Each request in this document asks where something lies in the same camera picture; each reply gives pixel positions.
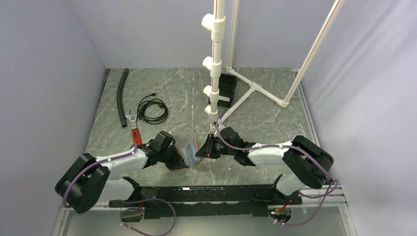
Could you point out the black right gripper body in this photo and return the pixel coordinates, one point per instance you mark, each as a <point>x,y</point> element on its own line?
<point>222,149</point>

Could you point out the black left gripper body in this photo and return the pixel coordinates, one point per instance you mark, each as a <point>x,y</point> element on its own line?
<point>171,153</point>

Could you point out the black card tray box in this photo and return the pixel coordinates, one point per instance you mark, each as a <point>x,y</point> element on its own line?
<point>227,86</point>

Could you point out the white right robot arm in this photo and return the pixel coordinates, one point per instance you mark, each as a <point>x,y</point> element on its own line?
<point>308,163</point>

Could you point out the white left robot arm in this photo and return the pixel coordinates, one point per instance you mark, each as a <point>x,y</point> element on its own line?
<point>92,180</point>

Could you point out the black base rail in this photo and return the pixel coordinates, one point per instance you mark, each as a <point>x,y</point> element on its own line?
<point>157,202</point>

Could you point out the white pvc pipe frame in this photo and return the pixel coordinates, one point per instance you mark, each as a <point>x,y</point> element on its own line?
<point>261,33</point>

